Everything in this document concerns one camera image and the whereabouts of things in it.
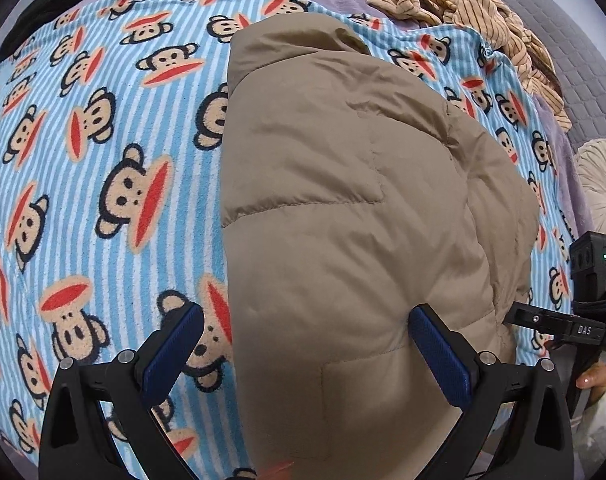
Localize beige puffer jacket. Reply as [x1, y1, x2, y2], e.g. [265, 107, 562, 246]
[222, 13, 538, 479]

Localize person's right hand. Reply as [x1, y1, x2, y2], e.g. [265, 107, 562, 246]
[575, 362, 606, 405]

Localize blue striped monkey blanket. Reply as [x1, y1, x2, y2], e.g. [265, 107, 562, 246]
[0, 0, 573, 479]

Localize grey quilted headboard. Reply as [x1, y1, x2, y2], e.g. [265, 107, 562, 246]
[502, 0, 606, 148]

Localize beige striped fleece garment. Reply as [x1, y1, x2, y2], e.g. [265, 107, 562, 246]
[366, 0, 572, 132]

